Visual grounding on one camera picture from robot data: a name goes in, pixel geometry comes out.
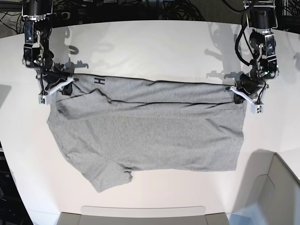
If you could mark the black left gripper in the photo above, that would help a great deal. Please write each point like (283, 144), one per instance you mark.
(253, 88)

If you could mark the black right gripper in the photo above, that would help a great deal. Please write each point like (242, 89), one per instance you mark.
(48, 79)

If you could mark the grey T-shirt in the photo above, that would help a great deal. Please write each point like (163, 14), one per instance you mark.
(110, 127)

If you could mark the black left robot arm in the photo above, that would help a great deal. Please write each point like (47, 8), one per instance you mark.
(261, 18)

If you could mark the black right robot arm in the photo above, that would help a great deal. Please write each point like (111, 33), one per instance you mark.
(36, 53)

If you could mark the grey bin at right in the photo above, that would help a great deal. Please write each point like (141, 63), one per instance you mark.
(269, 193)

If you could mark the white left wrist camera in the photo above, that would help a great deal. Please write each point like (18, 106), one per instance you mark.
(256, 105)

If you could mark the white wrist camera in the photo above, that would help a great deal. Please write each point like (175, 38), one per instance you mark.
(46, 97)
(256, 105)

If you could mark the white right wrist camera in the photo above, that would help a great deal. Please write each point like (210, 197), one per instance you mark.
(46, 97)

